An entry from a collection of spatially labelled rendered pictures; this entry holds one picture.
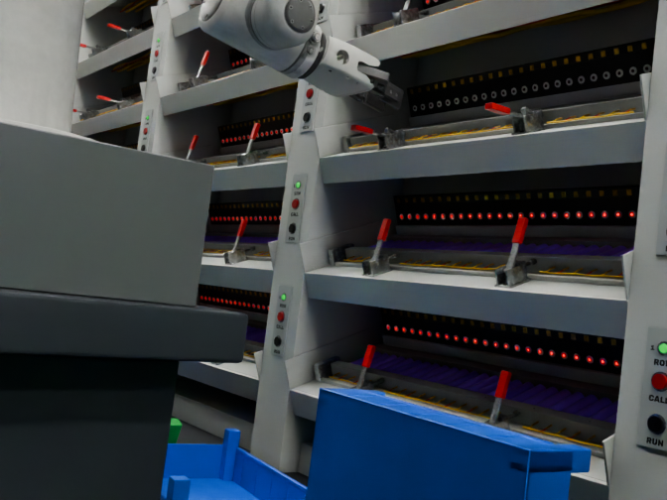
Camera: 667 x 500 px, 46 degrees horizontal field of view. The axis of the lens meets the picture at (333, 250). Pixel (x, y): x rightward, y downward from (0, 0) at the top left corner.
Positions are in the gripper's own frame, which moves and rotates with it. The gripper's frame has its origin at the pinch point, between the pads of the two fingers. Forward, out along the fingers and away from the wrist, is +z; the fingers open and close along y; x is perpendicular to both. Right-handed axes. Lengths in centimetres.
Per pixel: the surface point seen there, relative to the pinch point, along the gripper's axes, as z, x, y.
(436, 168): 2.8, 11.6, -12.7
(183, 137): 7, -4, 85
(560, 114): 5.1, 4.5, -30.7
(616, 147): 2.4, 11.0, -41.8
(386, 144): 1.3, 7.6, -2.0
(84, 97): 1, -22, 155
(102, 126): -1, -8, 124
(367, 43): -1.5, -9.7, 5.8
